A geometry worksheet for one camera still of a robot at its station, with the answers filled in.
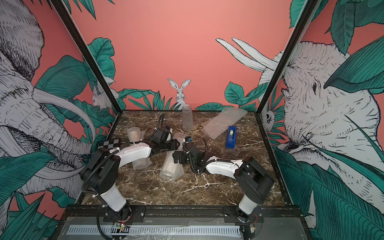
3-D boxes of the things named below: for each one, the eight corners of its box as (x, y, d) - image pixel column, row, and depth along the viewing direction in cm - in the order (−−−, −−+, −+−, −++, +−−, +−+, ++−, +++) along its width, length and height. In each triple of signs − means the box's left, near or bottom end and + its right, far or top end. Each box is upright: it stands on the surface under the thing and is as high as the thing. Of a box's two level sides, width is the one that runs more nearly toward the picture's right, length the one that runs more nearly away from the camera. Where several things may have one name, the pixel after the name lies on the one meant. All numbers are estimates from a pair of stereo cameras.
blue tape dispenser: (224, 147, 102) (226, 142, 97) (227, 131, 111) (229, 125, 106) (233, 149, 101) (235, 144, 96) (235, 132, 110) (237, 127, 105)
